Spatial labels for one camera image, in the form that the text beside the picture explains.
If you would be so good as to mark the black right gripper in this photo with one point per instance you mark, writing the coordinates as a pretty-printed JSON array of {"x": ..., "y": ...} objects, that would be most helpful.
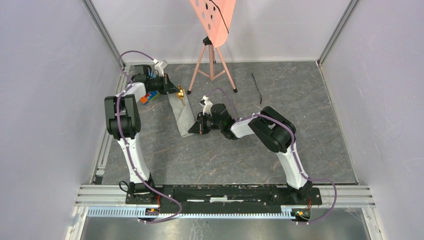
[{"x": 201, "y": 123}]

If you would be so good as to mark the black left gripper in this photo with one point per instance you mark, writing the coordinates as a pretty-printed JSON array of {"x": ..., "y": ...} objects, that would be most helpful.
[{"x": 166, "y": 84}]

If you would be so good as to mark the gold spoon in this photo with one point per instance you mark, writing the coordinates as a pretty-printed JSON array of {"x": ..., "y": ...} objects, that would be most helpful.
[{"x": 181, "y": 94}]

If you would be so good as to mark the grey cloth napkin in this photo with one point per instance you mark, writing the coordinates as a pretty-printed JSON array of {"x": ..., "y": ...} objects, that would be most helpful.
[{"x": 183, "y": 114}]

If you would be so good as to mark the thin black utensil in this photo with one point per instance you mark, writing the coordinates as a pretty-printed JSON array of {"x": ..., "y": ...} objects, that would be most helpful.
[{"x": 257, "y": 88}]

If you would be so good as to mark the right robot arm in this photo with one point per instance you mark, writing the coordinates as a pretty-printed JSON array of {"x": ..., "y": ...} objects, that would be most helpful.
[{"x": 272, "y": 129}]

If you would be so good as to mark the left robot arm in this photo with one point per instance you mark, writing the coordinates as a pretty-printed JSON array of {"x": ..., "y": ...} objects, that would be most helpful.
[{"x": 123, "y": 122}]

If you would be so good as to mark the blue toy brick figure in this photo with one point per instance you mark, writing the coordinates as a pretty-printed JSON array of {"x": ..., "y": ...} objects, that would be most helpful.
[{"x": 152, "y": 94}]

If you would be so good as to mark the pink tripod stand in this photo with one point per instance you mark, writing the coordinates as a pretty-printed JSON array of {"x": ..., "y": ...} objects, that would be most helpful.
[{"x": 207, "y": 44}]

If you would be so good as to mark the pink perforated board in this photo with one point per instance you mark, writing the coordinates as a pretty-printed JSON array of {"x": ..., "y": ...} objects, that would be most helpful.
[{"x": 215, "y": 17}]

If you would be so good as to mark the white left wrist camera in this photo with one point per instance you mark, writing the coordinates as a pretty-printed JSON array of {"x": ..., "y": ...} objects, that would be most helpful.
[{"x": 160, "y": 66}]

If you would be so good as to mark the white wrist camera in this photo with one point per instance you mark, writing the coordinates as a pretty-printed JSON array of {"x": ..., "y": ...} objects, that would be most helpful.
[
  {"x": 160, "y": 66},
  {"x": 206, "y": 105}
]

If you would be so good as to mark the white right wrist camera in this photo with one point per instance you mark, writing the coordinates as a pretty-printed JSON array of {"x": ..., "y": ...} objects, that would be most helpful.
[{"x": 206, "y": 105}]

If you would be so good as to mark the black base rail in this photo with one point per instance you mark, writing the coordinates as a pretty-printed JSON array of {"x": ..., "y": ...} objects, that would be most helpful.
[{"x": 219, "y": 201}]

